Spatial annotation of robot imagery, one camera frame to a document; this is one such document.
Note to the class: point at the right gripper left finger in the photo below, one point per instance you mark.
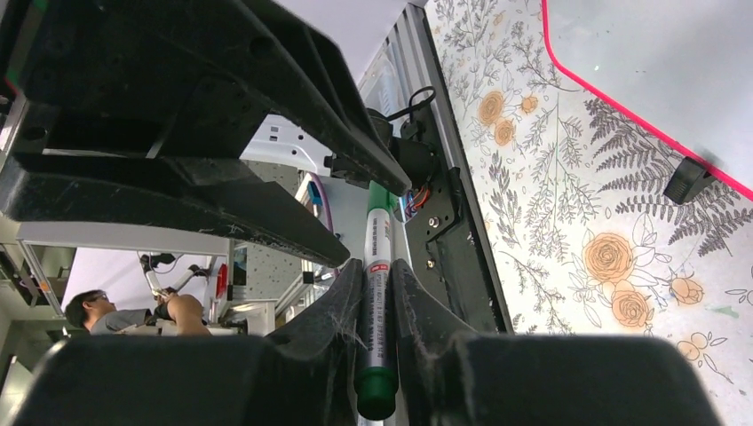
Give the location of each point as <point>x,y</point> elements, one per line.
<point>188,78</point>

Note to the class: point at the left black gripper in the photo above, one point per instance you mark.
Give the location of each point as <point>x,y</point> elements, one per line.
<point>302,374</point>

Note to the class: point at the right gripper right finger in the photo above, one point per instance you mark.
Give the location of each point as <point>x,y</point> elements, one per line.
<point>224,198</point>

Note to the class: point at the green whiteboard marker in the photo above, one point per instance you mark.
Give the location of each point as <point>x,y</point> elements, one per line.
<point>376,377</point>

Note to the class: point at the pink framed whiteboard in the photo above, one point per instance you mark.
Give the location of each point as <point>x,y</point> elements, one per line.
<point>680,69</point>

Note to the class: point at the black whiteboard stand foot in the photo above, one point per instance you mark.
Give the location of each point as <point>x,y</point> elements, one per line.
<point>689,179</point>

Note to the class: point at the person in background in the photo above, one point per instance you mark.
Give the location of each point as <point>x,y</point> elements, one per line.
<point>93,311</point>

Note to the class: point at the floral table mat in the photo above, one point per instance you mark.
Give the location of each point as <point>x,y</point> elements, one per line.
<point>571,195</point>

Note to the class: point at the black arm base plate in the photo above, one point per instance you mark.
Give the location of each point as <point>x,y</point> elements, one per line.
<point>442,238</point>

